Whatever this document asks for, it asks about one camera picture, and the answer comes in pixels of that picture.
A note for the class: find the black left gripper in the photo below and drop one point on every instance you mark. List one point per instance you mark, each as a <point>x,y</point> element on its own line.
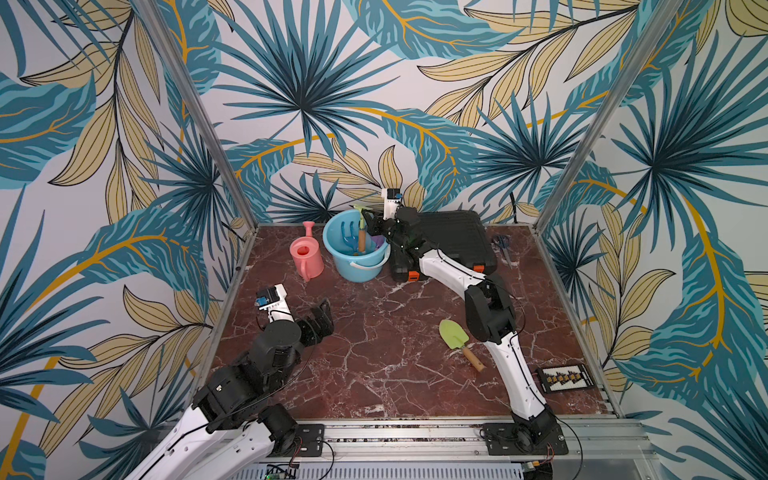
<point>326,321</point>

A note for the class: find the black plastic tool case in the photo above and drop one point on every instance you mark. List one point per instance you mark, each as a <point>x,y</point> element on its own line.
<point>459,235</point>

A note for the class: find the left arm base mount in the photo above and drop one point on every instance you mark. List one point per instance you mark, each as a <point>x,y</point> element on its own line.
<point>305,441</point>

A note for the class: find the green fork wooden handle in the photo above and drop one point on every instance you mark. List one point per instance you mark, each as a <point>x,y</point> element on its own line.
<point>362,231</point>

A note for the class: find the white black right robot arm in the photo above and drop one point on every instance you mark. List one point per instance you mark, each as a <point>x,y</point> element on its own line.
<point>491,319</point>

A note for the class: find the aluminium left corner post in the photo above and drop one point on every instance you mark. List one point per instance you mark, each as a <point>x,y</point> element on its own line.
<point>162,38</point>

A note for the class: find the aluminium front rail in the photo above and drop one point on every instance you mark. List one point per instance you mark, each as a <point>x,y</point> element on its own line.
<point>457,439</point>

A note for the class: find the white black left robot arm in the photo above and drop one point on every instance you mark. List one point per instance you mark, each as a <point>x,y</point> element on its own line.
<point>232,421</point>

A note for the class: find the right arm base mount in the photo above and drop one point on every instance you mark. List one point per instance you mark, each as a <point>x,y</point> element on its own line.
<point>508,439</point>

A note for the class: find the purple shovel pink handle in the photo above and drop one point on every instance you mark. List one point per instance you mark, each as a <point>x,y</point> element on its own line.
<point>379,241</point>

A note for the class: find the light blue plastic bucket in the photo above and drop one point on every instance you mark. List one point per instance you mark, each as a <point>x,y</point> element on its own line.
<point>356,255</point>

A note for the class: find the blue rake yellow handle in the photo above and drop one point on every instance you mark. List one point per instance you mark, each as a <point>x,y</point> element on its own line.
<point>349,237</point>

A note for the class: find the small circuit board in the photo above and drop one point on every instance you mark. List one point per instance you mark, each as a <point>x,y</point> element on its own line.
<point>555,379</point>

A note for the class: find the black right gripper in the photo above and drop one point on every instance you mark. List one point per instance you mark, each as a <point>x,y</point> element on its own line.
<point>375,222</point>

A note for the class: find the blue handled scissors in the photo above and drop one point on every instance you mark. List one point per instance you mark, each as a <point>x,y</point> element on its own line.
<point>502,242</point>

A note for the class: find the aluminium right corner post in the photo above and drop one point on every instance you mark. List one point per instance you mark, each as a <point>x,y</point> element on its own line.
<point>658,22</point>

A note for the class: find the green trowel wooden handle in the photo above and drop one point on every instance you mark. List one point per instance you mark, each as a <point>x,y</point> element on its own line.
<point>456,338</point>

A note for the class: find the aluminium corner post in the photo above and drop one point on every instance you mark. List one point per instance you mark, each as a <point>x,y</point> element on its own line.
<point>658,22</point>
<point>162,38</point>

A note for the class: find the pink plastic watering can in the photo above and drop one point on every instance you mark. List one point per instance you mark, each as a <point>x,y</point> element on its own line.
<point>306,254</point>

